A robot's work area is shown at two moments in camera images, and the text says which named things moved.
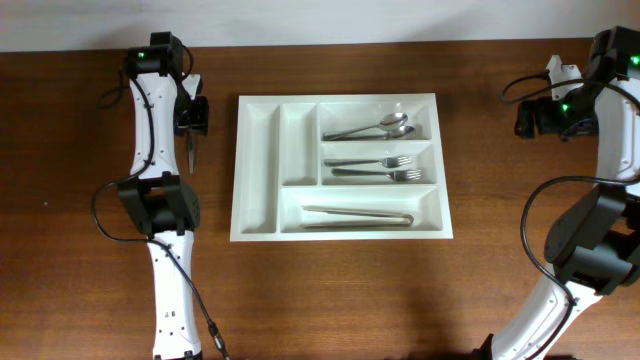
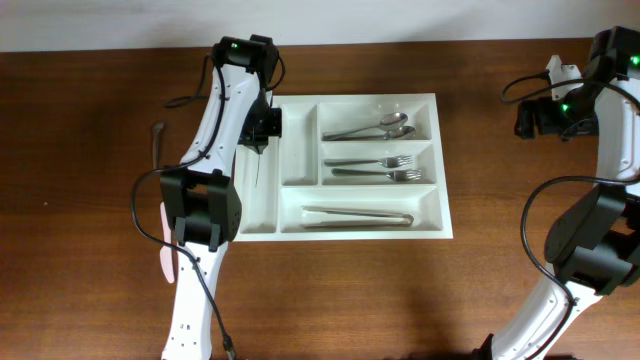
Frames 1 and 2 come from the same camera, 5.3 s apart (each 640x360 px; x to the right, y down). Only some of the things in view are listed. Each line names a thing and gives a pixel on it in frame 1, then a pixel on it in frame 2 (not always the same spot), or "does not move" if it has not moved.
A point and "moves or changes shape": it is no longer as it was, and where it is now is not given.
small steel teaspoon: x=191 y=152 moves or changes shape
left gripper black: x=200 y=119 → x=258 y=138
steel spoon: x=396 y=133 does not move
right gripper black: x=547 y=122 does not move
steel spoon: x=388 y=122 does not move
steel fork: x=397 y=175 does not move
